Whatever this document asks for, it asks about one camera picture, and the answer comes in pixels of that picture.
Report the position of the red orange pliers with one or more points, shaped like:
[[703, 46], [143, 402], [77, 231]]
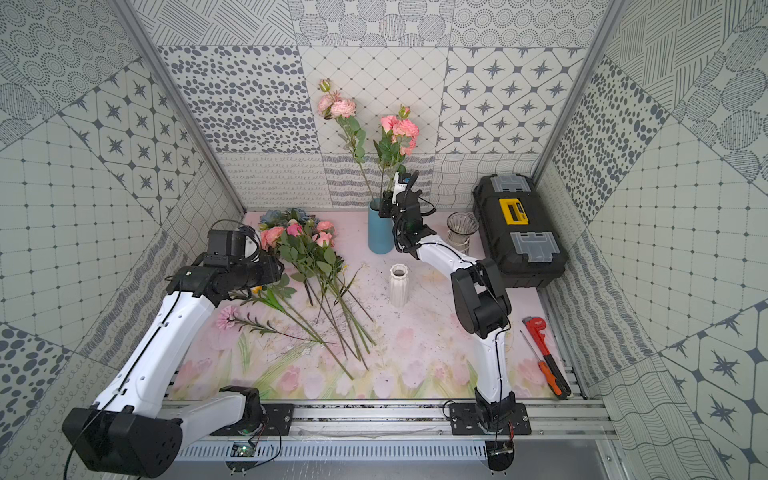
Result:
[[536, 333]]

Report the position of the clear glass vase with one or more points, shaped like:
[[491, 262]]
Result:
[[461, 227]]

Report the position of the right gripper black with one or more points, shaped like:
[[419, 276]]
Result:
[[399, 201]]

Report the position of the pink rose single stem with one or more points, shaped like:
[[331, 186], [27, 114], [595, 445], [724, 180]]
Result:
[[384, 149]]

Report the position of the tall blue ceramic vase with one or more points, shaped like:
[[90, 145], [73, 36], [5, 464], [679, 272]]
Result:
[[379, 229]]

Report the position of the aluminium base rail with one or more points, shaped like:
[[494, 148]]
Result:
[[432, 419]]

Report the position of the black toolbox yellow label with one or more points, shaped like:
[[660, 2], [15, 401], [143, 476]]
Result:
[[516, 231]]

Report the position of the pink flower bunch on table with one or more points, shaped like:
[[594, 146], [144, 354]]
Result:
[[315, 265]]

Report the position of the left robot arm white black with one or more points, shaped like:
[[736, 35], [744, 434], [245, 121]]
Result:
[[123, 431]]

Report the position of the pink carnation spray stem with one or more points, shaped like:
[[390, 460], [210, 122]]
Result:
[[332, 106]]

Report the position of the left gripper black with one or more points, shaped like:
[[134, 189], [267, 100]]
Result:
[[264, 271]]

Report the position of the small white ribbed vase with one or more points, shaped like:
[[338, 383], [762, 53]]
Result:
[[399, 285]]

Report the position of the blue grey rose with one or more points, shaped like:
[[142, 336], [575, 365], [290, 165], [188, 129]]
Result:
[[276, 218]]

